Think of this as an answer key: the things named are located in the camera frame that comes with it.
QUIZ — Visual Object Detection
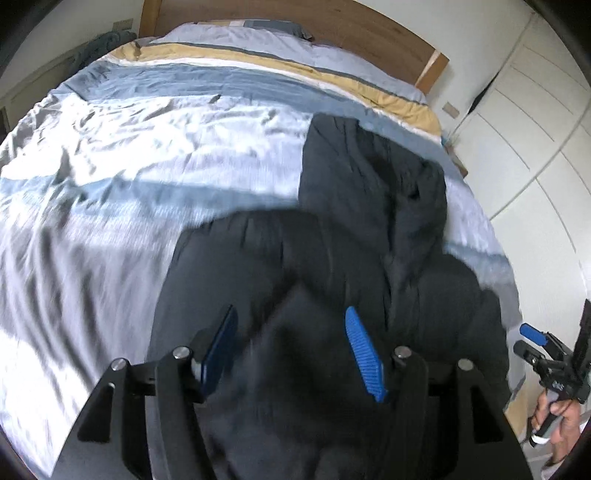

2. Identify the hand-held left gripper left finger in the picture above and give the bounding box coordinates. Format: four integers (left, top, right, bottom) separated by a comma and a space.
53, 305, 239, 480

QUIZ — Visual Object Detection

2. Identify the white wardrobe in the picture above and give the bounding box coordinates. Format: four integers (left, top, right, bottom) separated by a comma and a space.
455, 14, 591, 416

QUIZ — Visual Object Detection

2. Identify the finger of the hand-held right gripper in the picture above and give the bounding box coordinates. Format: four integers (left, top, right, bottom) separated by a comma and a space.
513, 342, 546, 371
519, 323, 563, 357

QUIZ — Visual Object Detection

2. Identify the black padded jacket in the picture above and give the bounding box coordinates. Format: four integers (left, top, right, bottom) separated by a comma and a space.
148, 113, 514, 480

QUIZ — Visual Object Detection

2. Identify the person's right hand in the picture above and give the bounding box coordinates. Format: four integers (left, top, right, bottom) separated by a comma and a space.
531, 398, 586, 467

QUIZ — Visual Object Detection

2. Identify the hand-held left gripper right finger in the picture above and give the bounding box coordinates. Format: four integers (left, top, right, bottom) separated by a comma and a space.
345, 306, 532, 480

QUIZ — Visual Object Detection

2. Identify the striped blue and yellow duvet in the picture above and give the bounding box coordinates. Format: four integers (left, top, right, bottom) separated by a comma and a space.
0, 21, 527, 480

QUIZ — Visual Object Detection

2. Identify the teal cloth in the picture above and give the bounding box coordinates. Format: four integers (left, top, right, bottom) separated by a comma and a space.
76, 31, 139, 70

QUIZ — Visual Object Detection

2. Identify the blue-grey pillow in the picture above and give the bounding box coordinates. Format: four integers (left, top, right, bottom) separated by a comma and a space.
244, 19, 313, 40

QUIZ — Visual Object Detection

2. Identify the wooden headboard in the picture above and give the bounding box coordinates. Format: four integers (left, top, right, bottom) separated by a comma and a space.
139, 0, 450, 93

